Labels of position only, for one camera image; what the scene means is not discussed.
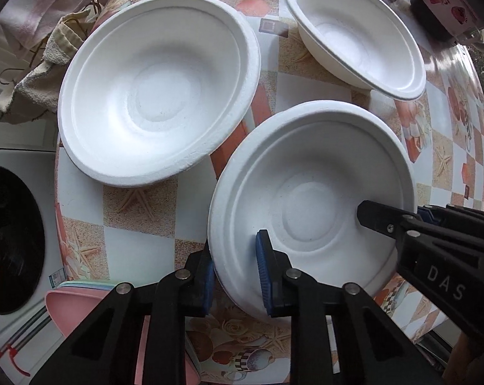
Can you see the box with strawberry print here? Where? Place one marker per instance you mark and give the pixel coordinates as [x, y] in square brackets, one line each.
[454, 4]

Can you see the checkered printed tablecloth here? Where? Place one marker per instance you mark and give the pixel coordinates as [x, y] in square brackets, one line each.
[137, 220]

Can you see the red and grey mop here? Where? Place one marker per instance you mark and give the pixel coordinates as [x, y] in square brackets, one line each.
[13, 355]

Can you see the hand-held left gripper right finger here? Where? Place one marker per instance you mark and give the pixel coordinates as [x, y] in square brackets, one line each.
[262, 272]

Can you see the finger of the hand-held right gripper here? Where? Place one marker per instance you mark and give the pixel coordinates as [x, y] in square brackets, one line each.
[380, 218]
[428, 214]

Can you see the pink plastic tray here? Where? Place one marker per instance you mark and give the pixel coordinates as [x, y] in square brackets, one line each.
[105, 308]

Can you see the white washing machine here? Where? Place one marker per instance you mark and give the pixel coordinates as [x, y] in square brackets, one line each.
[33, 192]

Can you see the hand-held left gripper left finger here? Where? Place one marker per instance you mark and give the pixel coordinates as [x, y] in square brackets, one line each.
[207, 288]

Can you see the pink and white towel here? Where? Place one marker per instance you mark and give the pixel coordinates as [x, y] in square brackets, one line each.
[37, 4]

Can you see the beige towel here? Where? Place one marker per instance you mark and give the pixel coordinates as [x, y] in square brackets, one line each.
[45, 76]

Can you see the white disposable bowl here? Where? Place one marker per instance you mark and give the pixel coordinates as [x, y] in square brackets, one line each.
[354, 36]
[157, 88]
[306, 176]

